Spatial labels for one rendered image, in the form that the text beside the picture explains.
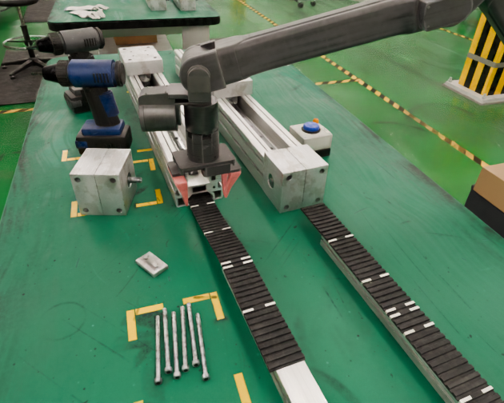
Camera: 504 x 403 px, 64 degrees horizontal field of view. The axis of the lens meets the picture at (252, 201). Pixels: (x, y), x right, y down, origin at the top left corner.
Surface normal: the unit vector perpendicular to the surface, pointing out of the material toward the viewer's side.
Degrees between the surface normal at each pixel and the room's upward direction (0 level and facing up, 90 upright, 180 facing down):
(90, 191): 90
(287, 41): 87
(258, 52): 86
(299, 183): 90
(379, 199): 0
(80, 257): 0
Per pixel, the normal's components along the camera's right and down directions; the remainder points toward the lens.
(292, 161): 0.03, -0.80
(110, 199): 0.02, 0.59
